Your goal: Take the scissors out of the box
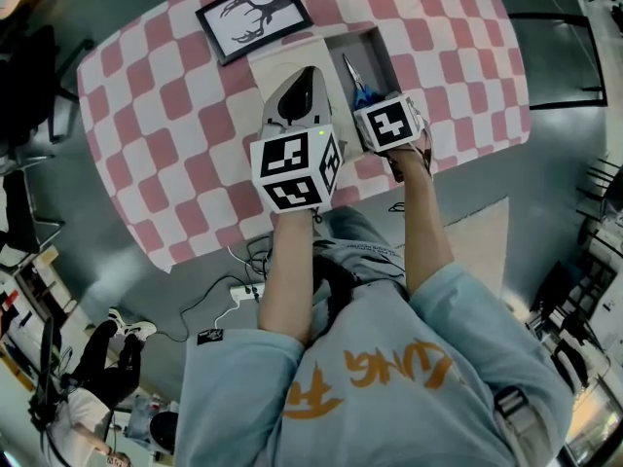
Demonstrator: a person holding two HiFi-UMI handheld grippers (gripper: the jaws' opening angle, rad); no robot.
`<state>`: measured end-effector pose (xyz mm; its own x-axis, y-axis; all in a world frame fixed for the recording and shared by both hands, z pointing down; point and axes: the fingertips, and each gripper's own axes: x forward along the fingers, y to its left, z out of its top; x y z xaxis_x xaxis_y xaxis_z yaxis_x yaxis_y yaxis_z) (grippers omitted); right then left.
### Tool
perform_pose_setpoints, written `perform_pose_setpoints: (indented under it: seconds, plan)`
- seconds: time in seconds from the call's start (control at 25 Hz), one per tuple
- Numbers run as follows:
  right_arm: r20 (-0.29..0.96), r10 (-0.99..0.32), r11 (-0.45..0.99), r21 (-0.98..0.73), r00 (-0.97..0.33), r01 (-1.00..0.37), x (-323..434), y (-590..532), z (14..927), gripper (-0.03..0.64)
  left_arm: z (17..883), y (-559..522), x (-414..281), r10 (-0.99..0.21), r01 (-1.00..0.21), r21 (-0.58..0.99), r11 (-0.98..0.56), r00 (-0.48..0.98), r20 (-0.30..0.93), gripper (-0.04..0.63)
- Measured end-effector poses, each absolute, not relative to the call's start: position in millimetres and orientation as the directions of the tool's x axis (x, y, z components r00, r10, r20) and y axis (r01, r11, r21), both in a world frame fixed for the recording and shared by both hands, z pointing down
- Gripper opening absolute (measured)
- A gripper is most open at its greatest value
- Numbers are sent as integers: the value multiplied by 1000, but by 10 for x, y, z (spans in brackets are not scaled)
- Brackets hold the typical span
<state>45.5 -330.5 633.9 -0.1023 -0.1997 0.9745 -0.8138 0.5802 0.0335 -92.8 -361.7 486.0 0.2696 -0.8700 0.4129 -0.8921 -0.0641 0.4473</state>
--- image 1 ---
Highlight beige cardboard box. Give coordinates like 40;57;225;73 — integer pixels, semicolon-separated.
247;25;406;156

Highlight blue-handled scissors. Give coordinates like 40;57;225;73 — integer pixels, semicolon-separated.
341;53;386;112

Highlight pink white checkered tablecloth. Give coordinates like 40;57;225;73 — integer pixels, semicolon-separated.
76;0;532;274

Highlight black metal frame stand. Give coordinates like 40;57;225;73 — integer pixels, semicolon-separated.
507;12;608;112

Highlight black framed antler picture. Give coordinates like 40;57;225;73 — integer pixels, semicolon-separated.
195;0;314;67

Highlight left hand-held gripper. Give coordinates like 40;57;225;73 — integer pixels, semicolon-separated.
249;65;347;215

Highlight person's light blue shirt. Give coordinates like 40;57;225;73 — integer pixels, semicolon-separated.
176;259;576;467

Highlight black office chair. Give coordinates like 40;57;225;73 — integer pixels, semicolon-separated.
0;23;94;165

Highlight person's right forearm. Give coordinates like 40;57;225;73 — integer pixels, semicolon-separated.
387;147;458;295

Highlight white power strip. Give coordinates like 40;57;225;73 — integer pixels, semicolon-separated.
228;283;267;304

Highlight black cable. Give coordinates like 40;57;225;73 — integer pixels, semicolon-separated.
179;234;274;343

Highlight white cable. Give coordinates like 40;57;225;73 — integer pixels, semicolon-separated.
212;245;254;333

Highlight beige rug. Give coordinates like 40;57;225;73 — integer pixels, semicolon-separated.
394;196;511;302

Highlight person's light jeans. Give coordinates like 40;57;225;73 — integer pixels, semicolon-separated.
311;205;408;302

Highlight person's left forearm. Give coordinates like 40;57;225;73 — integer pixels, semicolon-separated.
256;206;318;345

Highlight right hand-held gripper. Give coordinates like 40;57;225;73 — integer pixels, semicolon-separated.
351;91;435;174

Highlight grey shoulder strap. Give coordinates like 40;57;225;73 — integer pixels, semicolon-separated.
492;385;542;438

